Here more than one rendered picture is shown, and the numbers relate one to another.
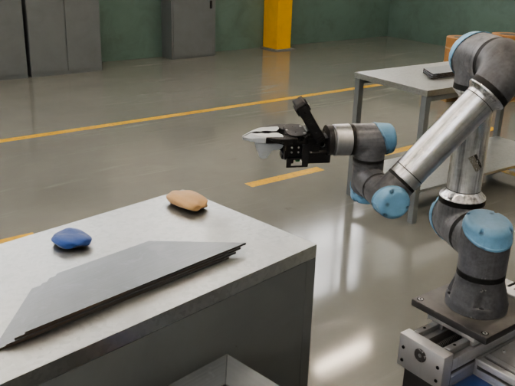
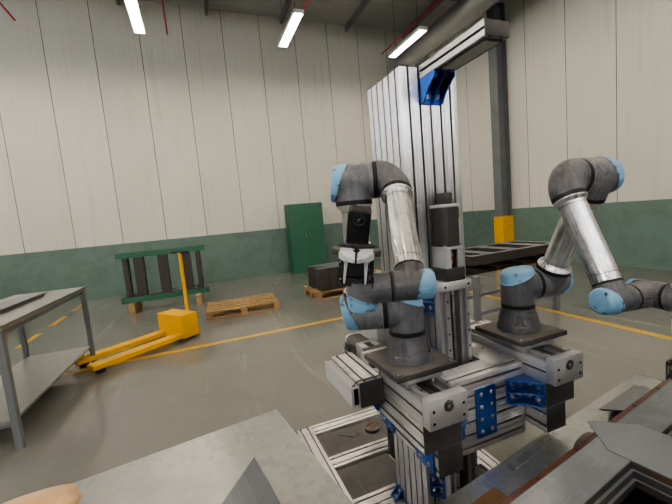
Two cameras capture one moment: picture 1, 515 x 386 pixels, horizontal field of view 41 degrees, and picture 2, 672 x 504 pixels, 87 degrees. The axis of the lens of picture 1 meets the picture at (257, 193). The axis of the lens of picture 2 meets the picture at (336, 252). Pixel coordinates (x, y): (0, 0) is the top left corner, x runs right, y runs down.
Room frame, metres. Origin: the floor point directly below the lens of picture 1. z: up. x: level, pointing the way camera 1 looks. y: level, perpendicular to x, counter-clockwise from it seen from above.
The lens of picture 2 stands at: (1.39, 0.59, 1.52)
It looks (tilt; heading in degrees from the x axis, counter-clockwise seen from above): 6 degrees down; 287
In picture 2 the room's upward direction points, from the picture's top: 5 degrees counter-clockwise
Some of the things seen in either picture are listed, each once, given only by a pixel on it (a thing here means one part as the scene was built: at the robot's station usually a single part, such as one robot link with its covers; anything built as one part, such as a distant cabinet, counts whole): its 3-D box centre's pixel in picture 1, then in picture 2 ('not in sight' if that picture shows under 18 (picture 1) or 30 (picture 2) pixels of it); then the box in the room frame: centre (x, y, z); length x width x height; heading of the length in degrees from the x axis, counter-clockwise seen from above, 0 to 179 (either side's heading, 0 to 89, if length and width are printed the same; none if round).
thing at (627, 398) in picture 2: not in sight; (642, 403); (0.68, -0.97, 0.70); 0.39 x 0.12 x 0.04; 46
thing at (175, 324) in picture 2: not in sight; (138, 304); (5.19, -2.96, 0.61); 1.42 x 0.56 x 1.22; 74
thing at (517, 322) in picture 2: not in sight; (518, 315); (1.13, -0.86, 1.09); 0.15 x 0.15 x 0.10
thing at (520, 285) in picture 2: not in sight; (518, 284); (1.12, -0.86, 1.20); 0.13 x 0.12 x 0.14; 30
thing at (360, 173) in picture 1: (369, 181); (367, 288); (1.57, -0.27, 1.33); 0.11 x 0.08 x 0.11; 12
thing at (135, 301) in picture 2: not in sight; (165, 278); (6.74, -5.15, 0.58); 1.60 x 0.60 x 1.17; 34
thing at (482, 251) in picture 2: not in sight; (497, 280); (0.69, -4.54, 0.46); 1.66 x 0.84 x 0.91; 40
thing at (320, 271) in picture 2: not in sight; (337, 278); (3.42, -6.09, 0.28); 1.20 x 0.80 x 0.57; 40
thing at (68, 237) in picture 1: (70, 238); not in sight; (1.77, 0.52, 1.07); 0.12 x 0.10 x 0.03; 46
